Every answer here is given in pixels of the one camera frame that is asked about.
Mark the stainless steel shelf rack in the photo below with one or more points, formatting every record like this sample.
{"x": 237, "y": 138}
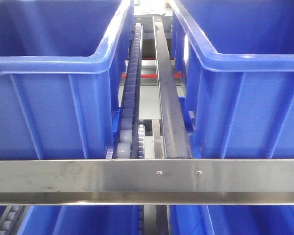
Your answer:
{"x": 142, "y": 182}

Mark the roller conveyor track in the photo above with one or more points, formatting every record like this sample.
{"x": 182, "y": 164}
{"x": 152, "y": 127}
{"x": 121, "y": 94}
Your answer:
{"x": 129, "y": 140}

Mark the blue plastic bin left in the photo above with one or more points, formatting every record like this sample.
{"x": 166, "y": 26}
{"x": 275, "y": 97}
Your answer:
{"x": 61, "y": 63}

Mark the blue plastic bin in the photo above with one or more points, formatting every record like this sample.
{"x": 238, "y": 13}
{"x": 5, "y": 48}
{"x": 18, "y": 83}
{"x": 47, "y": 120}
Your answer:
{"x": 61, "y": 63}
{"x": 236, "y": 63}

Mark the blue plastic bin centre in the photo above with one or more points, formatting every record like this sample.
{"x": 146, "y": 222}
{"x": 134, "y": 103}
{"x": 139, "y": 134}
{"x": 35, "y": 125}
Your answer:
{"x": 236, "y": 63}

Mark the blue lower bin right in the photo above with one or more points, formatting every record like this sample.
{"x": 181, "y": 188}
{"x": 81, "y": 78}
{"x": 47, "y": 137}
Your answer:
{"x": 231, "y": 220}

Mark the blue lower bin left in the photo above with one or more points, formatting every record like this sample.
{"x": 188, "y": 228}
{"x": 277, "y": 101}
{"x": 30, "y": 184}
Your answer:
{"x": 81, "y": 220}

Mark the lower roller track left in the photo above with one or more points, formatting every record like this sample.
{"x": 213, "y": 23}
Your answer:
{"x": 12, "y": 219}

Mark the steel divider rail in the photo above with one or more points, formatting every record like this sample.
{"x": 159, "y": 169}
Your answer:
{"x": 175, "y": 138}

